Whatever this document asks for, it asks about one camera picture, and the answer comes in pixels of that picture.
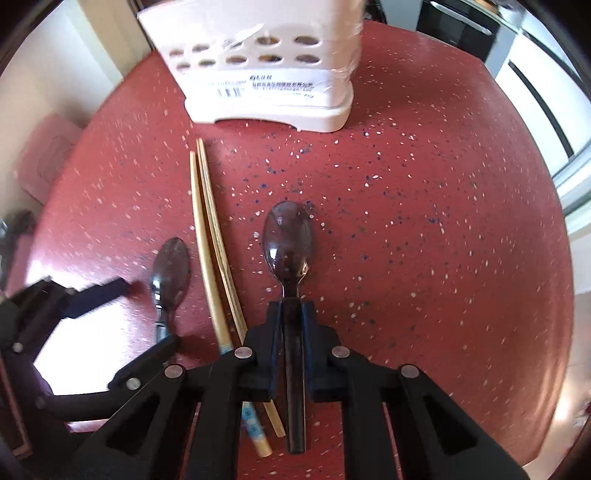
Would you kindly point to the bamboo chopstick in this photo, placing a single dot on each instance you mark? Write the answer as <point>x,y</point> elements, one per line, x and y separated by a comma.
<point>223,258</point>
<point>206,263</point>

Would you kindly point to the white plastic utensil holder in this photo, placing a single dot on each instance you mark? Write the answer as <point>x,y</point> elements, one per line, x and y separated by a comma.
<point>258,106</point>

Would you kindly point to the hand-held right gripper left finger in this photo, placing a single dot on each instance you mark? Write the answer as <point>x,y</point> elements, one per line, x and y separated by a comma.
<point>272,355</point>

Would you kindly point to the white refrigerator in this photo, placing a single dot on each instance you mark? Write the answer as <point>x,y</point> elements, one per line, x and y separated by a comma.
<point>545,106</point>

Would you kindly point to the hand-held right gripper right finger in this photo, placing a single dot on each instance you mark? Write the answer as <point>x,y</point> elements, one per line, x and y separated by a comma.
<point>308,355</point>

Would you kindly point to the black built-in oven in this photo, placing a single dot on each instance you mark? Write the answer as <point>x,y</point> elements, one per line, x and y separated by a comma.
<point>457,23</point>

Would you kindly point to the dark translucent plastic spoon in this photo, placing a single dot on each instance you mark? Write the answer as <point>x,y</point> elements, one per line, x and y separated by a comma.
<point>171,272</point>
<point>288,244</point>

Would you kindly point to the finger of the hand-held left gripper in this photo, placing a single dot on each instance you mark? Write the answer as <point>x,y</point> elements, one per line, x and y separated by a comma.
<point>99,295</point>
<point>143,364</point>

